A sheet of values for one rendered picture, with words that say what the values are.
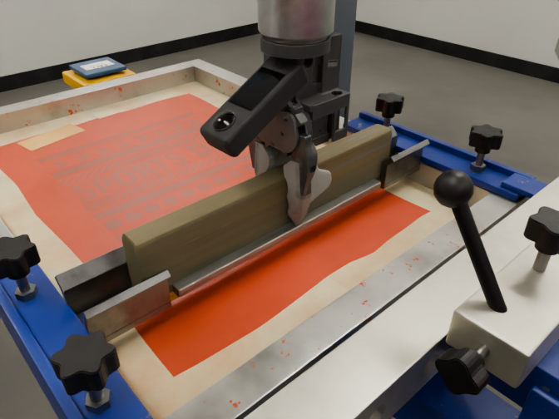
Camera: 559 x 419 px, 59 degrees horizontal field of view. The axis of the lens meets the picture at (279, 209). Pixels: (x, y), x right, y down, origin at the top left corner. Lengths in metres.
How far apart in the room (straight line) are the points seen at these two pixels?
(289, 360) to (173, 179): 0.41
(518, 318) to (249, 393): 0.21
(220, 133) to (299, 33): 0.12
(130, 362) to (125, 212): 0.26
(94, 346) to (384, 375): 0.21
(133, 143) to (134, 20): 3.74
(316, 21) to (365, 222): 0.29
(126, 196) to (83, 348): 0.39
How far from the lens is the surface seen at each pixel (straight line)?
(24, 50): 4.32
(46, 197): 0.79
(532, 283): 0.44
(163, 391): 0.49
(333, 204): 0.63
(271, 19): 0.49
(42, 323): 0.51
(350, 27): 1.42
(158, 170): 0.81
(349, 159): 0.63
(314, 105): 0.52
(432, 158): 0.75
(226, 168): 0.79
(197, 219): 0.50
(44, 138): 0.98
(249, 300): 0.55
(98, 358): 0.38
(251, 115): 0.48
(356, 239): 0.64
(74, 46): 4.44
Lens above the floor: 1.34
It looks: 34 degrees down
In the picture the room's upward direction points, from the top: straight up
